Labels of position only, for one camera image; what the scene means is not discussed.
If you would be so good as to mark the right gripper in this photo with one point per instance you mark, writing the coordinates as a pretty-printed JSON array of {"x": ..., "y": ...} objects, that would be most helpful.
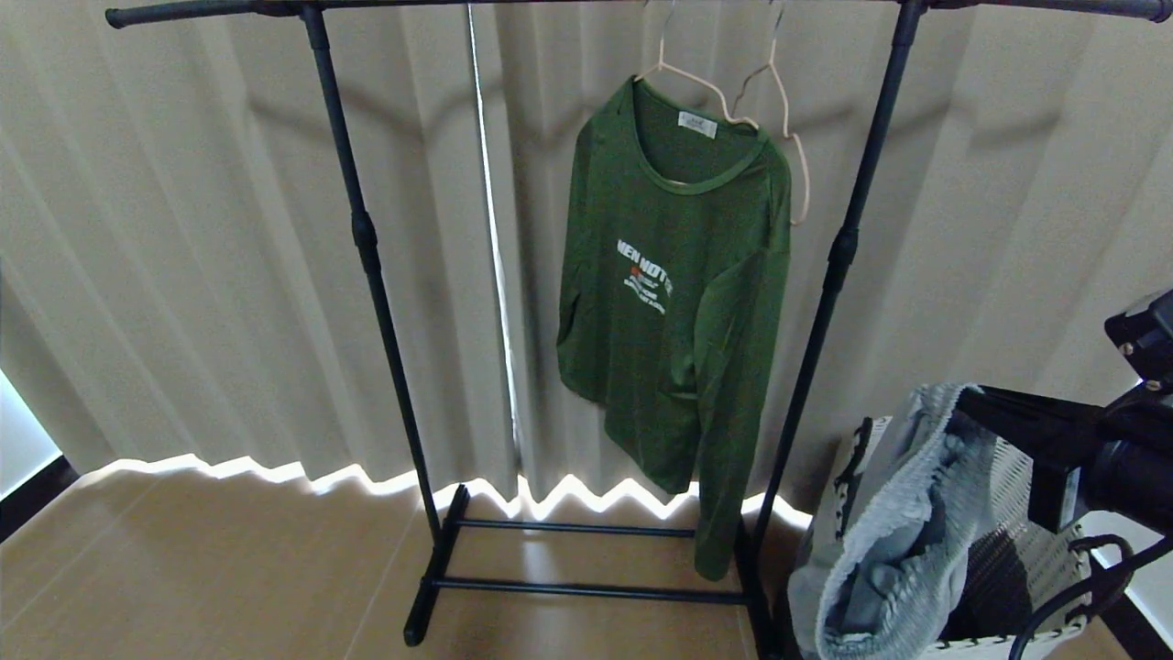
[{"x": 1136, "y": 477}]

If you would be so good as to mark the pale grey garment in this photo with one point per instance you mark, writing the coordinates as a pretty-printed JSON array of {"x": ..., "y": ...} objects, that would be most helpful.
[{"x": 898, "y": 550}]

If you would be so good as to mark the green printed shirt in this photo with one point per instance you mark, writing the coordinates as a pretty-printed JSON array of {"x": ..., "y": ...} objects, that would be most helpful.
[{"x": 678, "y": 367}]

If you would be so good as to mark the pink clothes hanger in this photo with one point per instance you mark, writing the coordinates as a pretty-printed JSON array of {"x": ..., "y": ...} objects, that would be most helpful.
[
  {"x": 696, "y": 81},
  {"x": 807, "y": 174}
]

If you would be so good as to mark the white laundry basket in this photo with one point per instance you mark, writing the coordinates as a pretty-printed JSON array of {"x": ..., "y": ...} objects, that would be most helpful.
[{"x": 1017, "y": 477}]

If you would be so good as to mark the black clothes rack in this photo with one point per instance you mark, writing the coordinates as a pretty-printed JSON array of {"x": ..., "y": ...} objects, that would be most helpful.
[{"x": 367, "y": 238}]

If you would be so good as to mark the beige curtain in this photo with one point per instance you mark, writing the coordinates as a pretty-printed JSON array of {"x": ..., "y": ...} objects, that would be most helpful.
[{"x": 183, "y": 275}]

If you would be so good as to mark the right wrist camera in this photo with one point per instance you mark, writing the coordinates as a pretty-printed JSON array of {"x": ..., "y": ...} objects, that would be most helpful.
[{"x": 1150, "y": 335}]

